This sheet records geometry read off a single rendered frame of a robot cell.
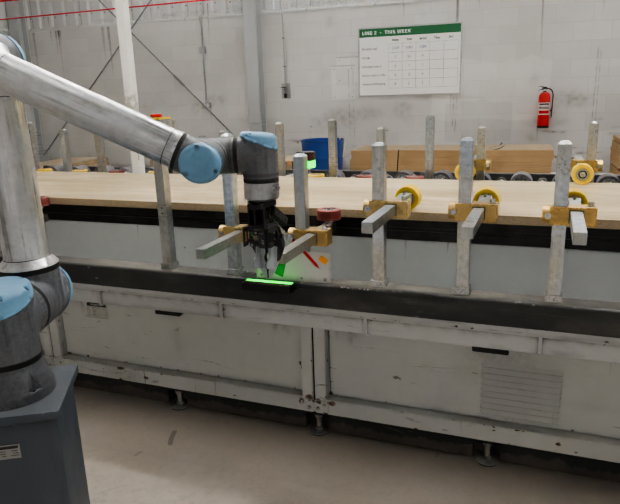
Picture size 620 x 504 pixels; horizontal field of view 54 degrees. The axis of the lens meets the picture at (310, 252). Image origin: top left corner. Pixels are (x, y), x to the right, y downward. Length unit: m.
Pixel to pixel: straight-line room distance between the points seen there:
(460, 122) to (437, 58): 0.93
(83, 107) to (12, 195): 0.34
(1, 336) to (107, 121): 0.54
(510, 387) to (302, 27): 7.80
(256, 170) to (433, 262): 0.79
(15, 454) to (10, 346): 0.25
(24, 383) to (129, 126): 0.65
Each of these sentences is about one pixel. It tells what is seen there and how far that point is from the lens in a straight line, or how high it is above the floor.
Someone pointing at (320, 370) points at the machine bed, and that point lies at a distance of 2.32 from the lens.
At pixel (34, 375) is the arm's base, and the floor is 0.66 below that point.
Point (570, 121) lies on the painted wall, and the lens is 8.89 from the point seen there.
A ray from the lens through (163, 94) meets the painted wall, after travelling 10.47.
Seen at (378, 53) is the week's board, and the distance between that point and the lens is 9.08.
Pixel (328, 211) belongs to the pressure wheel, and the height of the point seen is 0.91.
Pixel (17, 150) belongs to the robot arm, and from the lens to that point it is 1.66.
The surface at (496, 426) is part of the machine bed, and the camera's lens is 2.25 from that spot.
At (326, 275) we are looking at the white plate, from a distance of 1.92.
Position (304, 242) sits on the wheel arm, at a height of 0.86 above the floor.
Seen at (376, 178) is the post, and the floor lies 1.04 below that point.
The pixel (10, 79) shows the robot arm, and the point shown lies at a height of 1.33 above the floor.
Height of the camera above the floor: 1.29
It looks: 15 degrees down
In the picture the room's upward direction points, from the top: 2 degrees counter-clockwise
